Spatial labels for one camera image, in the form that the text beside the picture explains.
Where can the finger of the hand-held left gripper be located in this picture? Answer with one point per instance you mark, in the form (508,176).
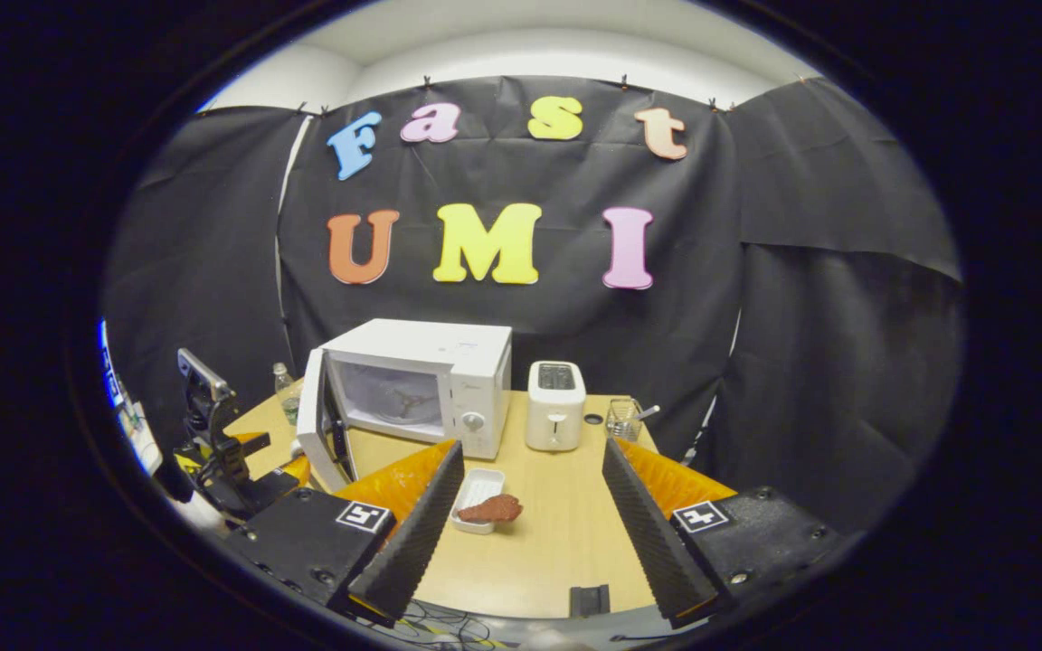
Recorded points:
(269,488)

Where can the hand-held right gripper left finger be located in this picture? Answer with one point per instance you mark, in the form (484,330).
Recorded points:
(412,533)

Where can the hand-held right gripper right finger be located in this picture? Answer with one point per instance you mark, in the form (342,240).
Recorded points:
(652,533)

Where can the brown meat piece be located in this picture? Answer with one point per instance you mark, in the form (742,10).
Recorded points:
(492,510)

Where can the white microwave oven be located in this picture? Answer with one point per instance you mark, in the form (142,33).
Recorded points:
(476,371)

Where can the white paper sheet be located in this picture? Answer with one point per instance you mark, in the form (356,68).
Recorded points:
(143,441)

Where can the white rectangular plastic tray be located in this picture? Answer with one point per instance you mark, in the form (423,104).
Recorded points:
(478,484)

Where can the black table clamp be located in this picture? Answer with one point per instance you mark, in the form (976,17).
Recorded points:
(590,600)

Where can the clear plastic bottle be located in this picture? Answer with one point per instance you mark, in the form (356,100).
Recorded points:
(287,393)

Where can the blue lit screen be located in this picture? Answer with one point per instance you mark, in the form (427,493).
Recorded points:
(109,366)

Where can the white toaster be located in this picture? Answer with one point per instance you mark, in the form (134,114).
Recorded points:
(555,420)

